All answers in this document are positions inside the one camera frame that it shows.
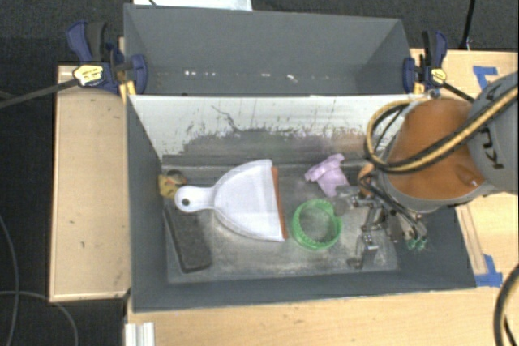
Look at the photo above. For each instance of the lilac plastic toy piece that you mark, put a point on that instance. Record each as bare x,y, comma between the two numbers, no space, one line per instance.
329,174

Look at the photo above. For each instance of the pale wood flat board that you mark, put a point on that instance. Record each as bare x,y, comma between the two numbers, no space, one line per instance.
91,182

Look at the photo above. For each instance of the small yellow toy animal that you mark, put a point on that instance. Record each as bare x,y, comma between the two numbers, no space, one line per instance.
168,184

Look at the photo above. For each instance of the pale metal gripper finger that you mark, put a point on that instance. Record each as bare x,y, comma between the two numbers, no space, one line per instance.
365,249
348,203

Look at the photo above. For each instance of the white dustpan with red-brown edge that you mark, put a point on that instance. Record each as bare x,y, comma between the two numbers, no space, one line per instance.
247,200

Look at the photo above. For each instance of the dark green flat block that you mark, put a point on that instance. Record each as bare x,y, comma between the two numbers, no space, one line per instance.
192,243

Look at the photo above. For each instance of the grey metal bin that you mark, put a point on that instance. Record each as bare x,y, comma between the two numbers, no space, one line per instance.
251,52

